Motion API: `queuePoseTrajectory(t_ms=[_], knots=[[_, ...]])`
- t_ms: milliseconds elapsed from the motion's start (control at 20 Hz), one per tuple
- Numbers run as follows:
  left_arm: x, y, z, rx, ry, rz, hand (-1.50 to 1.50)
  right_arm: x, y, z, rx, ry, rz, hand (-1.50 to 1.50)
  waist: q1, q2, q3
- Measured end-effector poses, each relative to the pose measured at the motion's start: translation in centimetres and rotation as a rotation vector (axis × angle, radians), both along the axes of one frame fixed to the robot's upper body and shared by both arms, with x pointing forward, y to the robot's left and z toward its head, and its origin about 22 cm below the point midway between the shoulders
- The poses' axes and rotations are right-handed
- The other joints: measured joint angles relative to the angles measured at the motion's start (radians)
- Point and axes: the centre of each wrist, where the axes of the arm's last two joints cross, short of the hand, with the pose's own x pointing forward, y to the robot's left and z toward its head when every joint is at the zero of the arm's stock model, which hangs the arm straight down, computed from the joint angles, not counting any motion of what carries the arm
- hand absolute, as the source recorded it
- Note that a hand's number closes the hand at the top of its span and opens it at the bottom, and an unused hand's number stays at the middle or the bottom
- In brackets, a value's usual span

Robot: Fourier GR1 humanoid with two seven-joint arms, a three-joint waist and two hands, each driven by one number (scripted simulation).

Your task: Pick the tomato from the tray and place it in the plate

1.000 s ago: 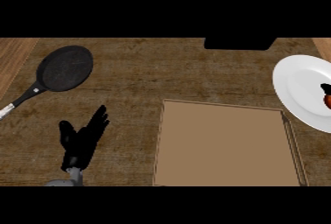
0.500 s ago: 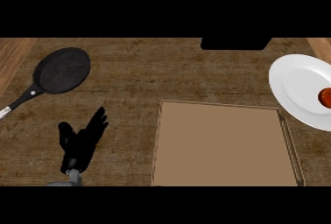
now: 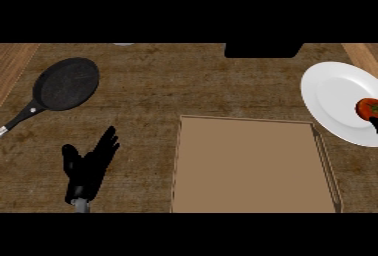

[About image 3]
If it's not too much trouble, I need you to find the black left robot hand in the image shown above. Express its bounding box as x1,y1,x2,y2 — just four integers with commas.
61,125,123,205

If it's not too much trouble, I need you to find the black appliance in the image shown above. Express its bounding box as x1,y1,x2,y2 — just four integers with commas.
223,42,305,59

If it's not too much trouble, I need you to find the white plate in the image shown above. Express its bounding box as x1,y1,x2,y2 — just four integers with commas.
300,61,378,148

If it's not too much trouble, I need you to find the brown tray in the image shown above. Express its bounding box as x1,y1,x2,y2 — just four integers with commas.
170,114,345,214

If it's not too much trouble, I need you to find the red tomato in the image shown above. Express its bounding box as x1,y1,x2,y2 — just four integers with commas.
355,97,378,122

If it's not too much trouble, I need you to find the black frying pan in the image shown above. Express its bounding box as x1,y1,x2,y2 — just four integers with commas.
0,57,102,138

